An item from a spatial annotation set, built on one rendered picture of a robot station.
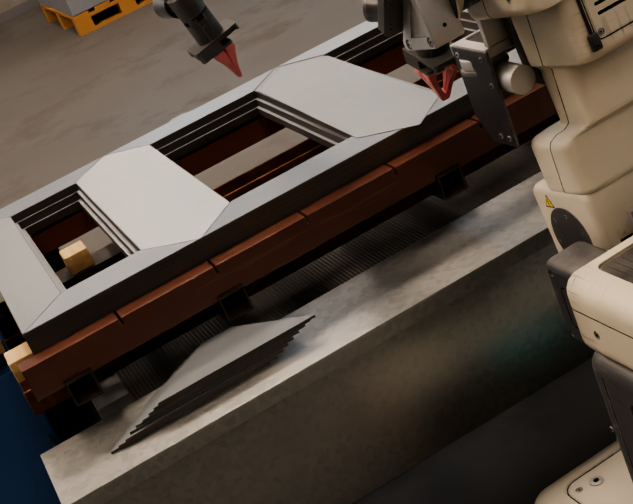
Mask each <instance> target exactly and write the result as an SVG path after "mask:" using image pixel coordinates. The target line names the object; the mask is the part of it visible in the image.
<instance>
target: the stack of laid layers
mask: <svg viewBox="0 0 633 504"><path fill-rule="evenodd" d="M460 21H461V23H462V25H463V28H464V30H465V31H464V34H463V35H462V36H468V35H470V34H471V33H473V32H475V31H477V30H479V27H478V24H477V22H476V20H475V19H473V18H472V17H471V16H470V14H469V13H464V12H461V14H460ZM402 40H403V29H401V30H399V31H397V32H396V33H394V34H392V35H390V36H385V35H384V34H383V33H382V32H381V31H380V30H379V29H378V27H377V28H375V29H373V30H371V31H369V32H367V33H365V34H364V35H362V36H360V37H358V38H356V39H354V40H352V41H350V42H348V43H346V44H344V45H342V46H340V47H338V48H336V49H335V50H333V51H331V52H329V53H327V54H325V55H321V56H317V57H314V58H310V59H306V60H302V61H298V62H295V63H291V64H287V65H283V66H279V67H276V68H275V69H273V70H272V72H271V73H270V74H269V75H268V76H267V77H266V78H265V79H264V80H263V81H262V83H261V84H260V85H259V86H258V87H257V88H256V89H255V90H254V91H253V92H251V93H249V94H248V95H246V96H244V97H242V98H240V99H238V100H236V101H234V102H232V103H230V104H228V105H226V106H224V107H222V108H220V109H219V110H217V111H215V112H213V113H211V114H209V115H207V116H205V117H203V118H201V119H199V120H197V121H195V122H193V123H192V124H190V125H188V126H186V127H184V128H182V129H180V130H178V131H176V132H174V133H172V134H170V135H168V136H166V137H164V138H163V139H161V140H159V141H157V142H155V143H153V144H151V146H152V147H153V148H155V149H156V150H158V151H159V152H160V153H162V154H163V155H165V156H166V157H167V158H169V159H170V160H174V159H176V158H178V157H180V156H182V155H184V154H186V153H188V152H189V151H191V150H193V149H195V148H197V147H199V146H201V145H203V144H205V143H207V142H209V141H210V140H212V139H214V138H216V137H218V136H220V135H222V134H224V133H226V132H228V131H230V130H232V129H233V128H235V127H237V126H239V125H241V124H243V123H245V122H247V121H249V120H251V119H253V118H254V117H256V116H258V115H262V116H264V117H266V118H268V119H270V120H272V121H274V122H276V123H278V124H281V125H283V126H285V127H287V128H289V129H291V130H293V131H295V132H297V133H299V134H301V135H303V136H305V137H307V138H310V139H312V140H314V141H316V142H318V143H320V144H322V145H324V146H326V147H328V148H331V147H333V146H335V145H337V144H338V143H340V142H342V141H344V140H346V139H348V138H350V137H351V135H348V134H346V133H344V132H342V131H340V130H338V129H335V128H333V127H331V126H329V125H327V124H325V123H323V122H321V121H319V120H317V119H315V118H313V117H310V116H308V115H306V114H304V113H302V112H300V111H298V110H296V109H294V108H292V107H290V106H288V105H286V104H283V103H281V102H279V101H277V100H275V99H273V98H271V97H269V96H267V95H265V94H263V93H261V92H258V90H259V89H260V88H261V87H262V86H263V85H264V84H265V83H266V82H267V81H268V79H269V78H270V77H271V76H272V75H273V74H274V73H275V72H276V71H277V70H278V69H279V68H280V67H284V66H288V65H292V64H296V63H299V62H303V61H307V60H311V59H315V58H319V57H323V56H327V55H328V56H331V57H334V58H337V59H339V60H342V61H345V62H348V63H351V64H354V65H356V64H358V63H360V62H362V61H364V60H365V59H367V58H369V57H371V56H373V55H375V54H377V53H379V52H381V51H383V50H385V49H386V48H388V47H390V46H392V45H394V44H396V43H398V42H400V41H402ZM474 114H475V112H474V110H473V107H472V104H471V101H470V98H469V96H468V94H467V95H465V96H463V97H461V98H459V99H458V100H456V101H454V102H452V103H450V104H448V105H447V106H445V107H443V108H441V109H439V110H437V111H435V112H434V113H432V114H430V115H428V116H426V117H425V118H424V120H423V121H422V123H421V124H420V125H417V126H413V127H408V128H404V129H402V130H400V131H398V132H397V133H395V134H393V135H391V136H389V137H387V138H386V139H384V140H382V141H380V142H378V143H376V144H374V145H373V146H371V147H369V148H367V149H365V150H363V151H362V152H360V153H358V154H356V155H354V156H352V157H350V158H349V159H347V160H345V161H343V162H341V163H339V164H338V165H336V166H334V167H332V168H330V169H328V170H326V171H325V172H323V173H321V174H319V175H317V176H315V177H314V178H312V179H310V180H308V181H306V182H304V183H302V184H301V185H299V186H297V187H295V188H293V189H291V190H290V191H288V192H286V193H284V194H282V195H280V196H278V197H277V198H275V199H273V200H271V201H269V202H267V203H265V204H264V205H262V206H260V207H258V208H256V209H254V210H253V211H251V212H249V213H247V214H245V215H243V216H241V217H240V218H238V219H236V220H234V221H232V222H230V223H229V224H227V225H225V226H223V227H221V228H219V229H217V230H216V231H214V232H212V233H210V234H208V235H206V236H205V237H203V238H201V239H199V240H197V241H195V242H193V243H192V244H190V245H188V246H186V247H184V248H182V249H181V250H179V251H177V252H175V253H173V254H171V255H169V256H168V257H166V258H164V259H162V260H160V261H158V262H156V263H155V264H153V265H151V266H149V267H147V268H145V269H144V270H142V271H140V272H138V273H136V274H134V275H132V276H131V277H129V278H127V279H125V280H123V281H121V282H120V283H118V284H116V285H114V286H112V287H110V288H108V289H107V290H105V291H103V292H101V293H99V294H97V295H96V296H94V297H92V298H90V299H88V300H86V301H84V302H83V303H81V304H79V305H77V306H75V307H73V308H72V309H70V310H68V311H66V312H64V313H62V314H60V315H59V316H57V317H55V318H53V319H51V320H49V321H48V322H46V323H44V324H42V325H40V326H38V327H36V328H35V329H33V330H31V331H29V332H27V333H25V334H23V337H24V339H25V340H26V342H27V344H28V346H29V347H30V349H31V351H32V353H33V355H35V354H37V353H39V352H41V351H42V350H44V349H46V348H48V347H50V346H52V345H53V344H55V343H57V342H59V341H61V340H63V339H64V338H66V337H68V336H70V335H72V334H74V333H75V332H77V331H79V330H81V329H83V328H85V327H86V326H88V325H90V324H92V323H94V322H96V321H97V320H99V319H101V318H103V317H105V316H107V315H108V314H110V313H112V312H113V313H114V314H115V315H116V316H117V315H118V314H117V312H116V310H118V309H119V308H121V307H123V306H125V305H127V304H128V303H130V302H132V301H134V300H136V299H138V298H139V297H141V296H143V295H145V294H147V293H149V292H150V291H152V290H154V289H156V288H158V287H160V286H161V285H163V284H165V283H167V282H169V281H171V280H172V279H174V278H176V277H178V276H180V275H182V274H183V273H185V272H187V271H189V270H191V269H193V268H194V267H196V266H198V265H200V264H202V263H204V262H205V261H207V262H208V263H209V264H211V263H210V261H209V259H211V258H213V257H214V256H216V255H218V254H220V253H222V252H224V251H225V250H227V249H229V248H231V247H233V246H235V245H236V244H238V243H240V242H242V241H244V240H246V239H247V238H249V237H251V236H253V235H255V234H257V233H258V232H260V231H262V230H264V229H266V228H268V227H269V226H271V225H273V224H275V223H277V222H279V221H280V220H282V219H284V218H286V217H288V216H290V215H291V214H293V213H295V212H298V213H299V214H300V212H299V210H301V209H302V208H304V207H306V206H308V205H310V204H311V203H313V202H315V201H317V200H319V199H321V198H322V197H324V196H326V195H328V194H330V193H332V192H333V191H335V190H337V189H339V188H341V187H343V186H344V185H346V184H348V183H350V182H352V181H354V180H355V179H357V178H359V177H361V176H363V175H365V174H366V173H368V172H370V171H372V170H374V169H376V168H377V167H379V166H381V165H383V164H384V165H386V163H387V162H388V161H390V160H392V159H394V158H396V157H398V156H399V155H401V154H403V153H405V152H407V151H408V150H410V149H412V148H414V147H416V146H418V145H419V144H421V143H423V142H425V141H427V140H429V139H430V138H432V137H434V136H436V135H438V134H440V133H441V132H443V131H445V130H447V129H449V128H451V127H452V126H454V125H456V124H458V123H460V122H462V121H463V120H465V119H470V117H471V116H473V115H474ZM386 166H387V165H386ZM80 208H82V209H83V210H84V211H85V212H86V213H87V214H88V215H89V216H90V217H91V219H92V220H93V221H94V222H95V223H96V224H97V225H98V226H99V227H100V228H101V230H102V231H103V232H104V233H105V234H106V235H107V236H108V237H109V238H110V239H111V241H112V242H113V243H114V244H115V245H116V246H117V247H118V248H119V249H120V250H121V252H122V253H123V254H124V255H125V256H126V257H128V256H130V255H132V254H134V253H135V252H137V251H140V249H139V248H138V247H137V246H136V245H135V244H134V243H133V242H132V241H131V240H130V239H129V238H128V237H127V236H126V235H125V234H124V233H123V232H122V231H121V230H120V228H119V227H118V226H117V225H116V224H115V223H114V222H113V221H112V220H111V219H110V218H109V217H108V216H107V215H106V214H105V213H104V212H103V211H102V210H101V209H100V208H99V207H98V206H97V205H96V204H95V203H94V201H93V200H92V199H91V198H90V197H89V196H88V195H87V194H86V193H85V192H84V191H83V190H82V189H81V188H80V187H79V186H78V185H77V184H76V183H75V184H74V185H72V186H70V187H68V188H66V189H64V190H62V191H60V192H58V193H56V194H54V195H52V196H50V197H48V198H47V199H45V200H43V201H41V202H39V203H37V204H35V205H33V206H31V207H29V208H27V209H25V210H23V211H21V212H19V213H18V214H16V215H14V216H12V217H11V218H12V220H13V221H14V223H15V224H16V226H17V227H18V229H19V230H20V232H21V233H22V235H23V236H24V238H25V239H26V241H27V242H28V244H29V245H30V247H31V248H32V250H33V251H34V253H35V254H36V256H37V257H38V259H39V260H40V262H41V263H42V265H43V266H44V268H45V269H46V271H47V272H48V274H49V275H50V277H51V278H52V280H53V281H54V283H55V284H56V286H57V287H58V289H59V290H60V292H63V291H65V290H66V288H65V287H64V285H63V284H62V282H61V281H60V279H59V278H58V277H57V275H56V274H55V272H54V271H53V269H52V268H51V266H50V265H49V263H48V262H47V260H46V259H45V258H44V256H43V255H42V253H41V252H40V250H39V249H38V247H37V246H36V244H35V243H34V242H33V240H32V239H31V237H30V236H29V235H31V234H33V233H34V232H36V231H38V230H40V229H42V228H44V227H46V226H48V225H50V224H52V223H54V222H56V221H57V220H59V219H61V218H63V217H65V216H67V215H69V214H71V213H73V212H75V211H77V210H78V209H80Z"/></svg>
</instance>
